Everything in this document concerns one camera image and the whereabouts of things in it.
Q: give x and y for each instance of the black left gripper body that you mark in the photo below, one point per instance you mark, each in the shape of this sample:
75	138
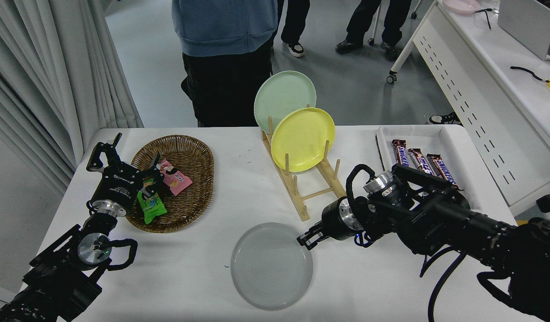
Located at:
118	188

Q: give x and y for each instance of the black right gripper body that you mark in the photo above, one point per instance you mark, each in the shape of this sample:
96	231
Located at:
333	221

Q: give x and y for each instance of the grey plate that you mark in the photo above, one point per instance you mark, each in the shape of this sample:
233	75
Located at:
270	268

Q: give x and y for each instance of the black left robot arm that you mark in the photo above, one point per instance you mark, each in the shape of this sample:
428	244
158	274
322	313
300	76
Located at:
56	277

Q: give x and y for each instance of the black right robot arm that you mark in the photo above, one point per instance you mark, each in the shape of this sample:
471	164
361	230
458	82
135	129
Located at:
445	223

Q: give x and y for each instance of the wooden plate rack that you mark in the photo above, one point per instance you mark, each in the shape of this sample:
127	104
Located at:
297	197

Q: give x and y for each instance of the yellow plate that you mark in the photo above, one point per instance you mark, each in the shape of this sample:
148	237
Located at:
302	134

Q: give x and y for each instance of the pale green plate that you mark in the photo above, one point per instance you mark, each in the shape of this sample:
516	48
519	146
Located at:
279	96

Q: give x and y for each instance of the pink plate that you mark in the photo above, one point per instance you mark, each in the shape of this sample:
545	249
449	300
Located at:
462	6

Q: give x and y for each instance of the pink snack packet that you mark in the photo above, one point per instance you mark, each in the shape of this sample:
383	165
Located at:
179	183

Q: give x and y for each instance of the green snack packet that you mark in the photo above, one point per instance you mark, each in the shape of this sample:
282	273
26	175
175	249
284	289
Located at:
153	209

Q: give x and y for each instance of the brown wicker basket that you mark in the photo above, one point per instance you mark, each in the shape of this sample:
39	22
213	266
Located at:
192	205

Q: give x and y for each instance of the brown Snickers bar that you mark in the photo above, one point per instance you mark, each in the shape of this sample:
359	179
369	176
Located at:
420	161
442	170
400	154

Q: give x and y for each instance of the white pleated curtain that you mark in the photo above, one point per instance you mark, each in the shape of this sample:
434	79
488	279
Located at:
33	67

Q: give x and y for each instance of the white foam tray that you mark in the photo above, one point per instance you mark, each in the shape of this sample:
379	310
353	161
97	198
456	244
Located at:
418	134

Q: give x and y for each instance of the person's foot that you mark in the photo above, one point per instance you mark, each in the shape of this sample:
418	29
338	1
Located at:
445	119

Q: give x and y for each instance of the person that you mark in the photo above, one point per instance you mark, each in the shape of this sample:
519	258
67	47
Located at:
295	22
391	22
226	31

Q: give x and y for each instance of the black round object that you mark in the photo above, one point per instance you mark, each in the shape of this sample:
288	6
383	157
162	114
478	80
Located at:
547	203

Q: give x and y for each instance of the white desk with slotted panel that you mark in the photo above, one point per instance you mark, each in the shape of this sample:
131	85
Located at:
480	58

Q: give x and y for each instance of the silver laptop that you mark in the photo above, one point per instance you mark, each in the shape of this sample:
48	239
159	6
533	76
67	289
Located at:
527	22

